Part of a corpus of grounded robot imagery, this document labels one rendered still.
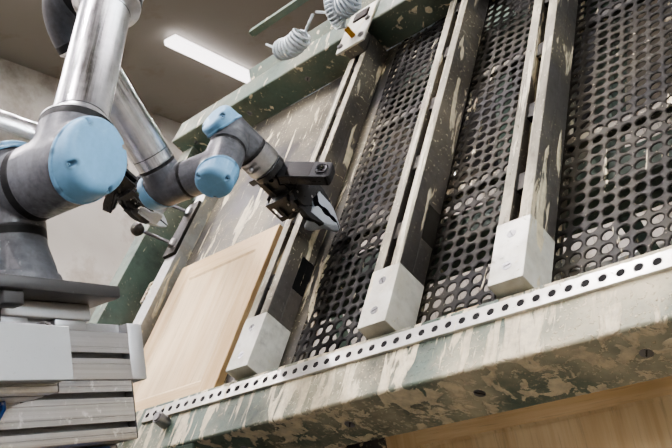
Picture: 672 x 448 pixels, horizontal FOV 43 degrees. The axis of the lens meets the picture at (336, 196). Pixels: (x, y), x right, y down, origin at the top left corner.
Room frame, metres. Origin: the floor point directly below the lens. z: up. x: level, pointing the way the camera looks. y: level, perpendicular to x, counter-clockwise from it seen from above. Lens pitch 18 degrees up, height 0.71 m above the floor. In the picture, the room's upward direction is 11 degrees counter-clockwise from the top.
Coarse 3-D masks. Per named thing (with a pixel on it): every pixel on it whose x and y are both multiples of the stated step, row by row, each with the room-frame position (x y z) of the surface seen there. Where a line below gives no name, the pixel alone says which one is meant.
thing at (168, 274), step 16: (208, 208) 2.31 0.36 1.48; (192, 224) 2.26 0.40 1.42; (192, 240) 2.25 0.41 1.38; (176, 256) 2.20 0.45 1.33; (160, 272) 2.20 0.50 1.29; (176, 272) 2.20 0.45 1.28; (160, 288) 2.15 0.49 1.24; (144, 304) 2.15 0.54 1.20; (160, 304) 2.15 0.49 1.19; (144, 320) 2.11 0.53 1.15; (144, 336) 2.10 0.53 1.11
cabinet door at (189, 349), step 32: (224, 256) 2.05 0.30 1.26; (256, 256) 1.93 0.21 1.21; (192, 288) 2.07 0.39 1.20; (224, 288) 1.96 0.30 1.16; (256, 288) 1.86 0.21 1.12; (160, 320) 2.09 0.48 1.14; (192, 320) 1.97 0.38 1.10; (224, 320) 1.87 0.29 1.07; (160, 352) 1.99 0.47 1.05; (192, 352) 1.89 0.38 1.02; (224, 352) 1.78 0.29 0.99; (160, 384) 1.90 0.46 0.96; (192, 384) 1.80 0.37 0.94
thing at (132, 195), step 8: (128, 176) 2.03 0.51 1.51; (136, 176) 2.07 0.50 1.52; (120, 184) 2.04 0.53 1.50; (128, 184) 2.03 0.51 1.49; (136, 184) 2.03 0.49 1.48; (120, 192) 2.06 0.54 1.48; (128, 192) 2.03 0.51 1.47; (136, 192) 2.03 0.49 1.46; (120, 200) 2.07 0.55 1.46; (128, 200) 2.07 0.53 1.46; (136, 200) 2.05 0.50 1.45
